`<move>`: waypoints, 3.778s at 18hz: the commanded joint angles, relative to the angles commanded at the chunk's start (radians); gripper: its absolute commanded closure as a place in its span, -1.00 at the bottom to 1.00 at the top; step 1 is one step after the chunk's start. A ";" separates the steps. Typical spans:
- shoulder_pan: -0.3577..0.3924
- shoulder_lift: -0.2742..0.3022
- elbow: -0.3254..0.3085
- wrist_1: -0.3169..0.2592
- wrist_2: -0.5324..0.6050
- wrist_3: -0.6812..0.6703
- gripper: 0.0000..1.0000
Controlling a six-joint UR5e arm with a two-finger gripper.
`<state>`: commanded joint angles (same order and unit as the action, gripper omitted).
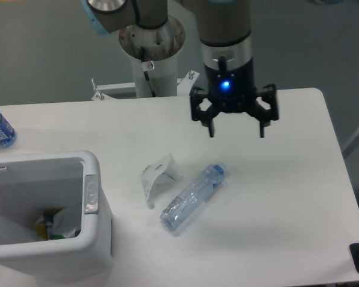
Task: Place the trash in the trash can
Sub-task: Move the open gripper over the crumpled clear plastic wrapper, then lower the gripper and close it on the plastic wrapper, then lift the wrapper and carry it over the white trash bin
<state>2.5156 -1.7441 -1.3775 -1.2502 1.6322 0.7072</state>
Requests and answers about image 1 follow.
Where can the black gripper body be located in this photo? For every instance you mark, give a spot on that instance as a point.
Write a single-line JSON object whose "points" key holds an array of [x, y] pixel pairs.
{"points": [[232, 91]]}

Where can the white paper bag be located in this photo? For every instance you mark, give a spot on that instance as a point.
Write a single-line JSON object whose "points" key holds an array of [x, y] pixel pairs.
{"points": [[164, 171]]}

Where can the crushed clear plastic bottle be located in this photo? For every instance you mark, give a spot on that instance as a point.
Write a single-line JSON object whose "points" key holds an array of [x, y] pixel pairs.
{"points": [[198, 191]]}

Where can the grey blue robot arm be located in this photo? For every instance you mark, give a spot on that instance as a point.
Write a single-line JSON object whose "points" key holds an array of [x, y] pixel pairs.
{"points": [[224, 27]]}

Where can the trash inside can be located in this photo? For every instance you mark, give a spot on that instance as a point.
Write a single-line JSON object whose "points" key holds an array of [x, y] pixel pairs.
{"points": [[55, 224]]}

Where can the white trash can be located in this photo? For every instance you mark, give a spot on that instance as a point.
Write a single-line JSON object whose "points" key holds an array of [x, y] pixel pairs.
{"points": [[32, 183]]}

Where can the white metal bracket frame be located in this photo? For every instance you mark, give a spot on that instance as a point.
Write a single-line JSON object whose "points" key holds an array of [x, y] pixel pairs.
{"points": [[128, 90]]}

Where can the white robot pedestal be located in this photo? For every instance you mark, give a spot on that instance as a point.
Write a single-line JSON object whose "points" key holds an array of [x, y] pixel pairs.
{"points": [[153, 54]]}

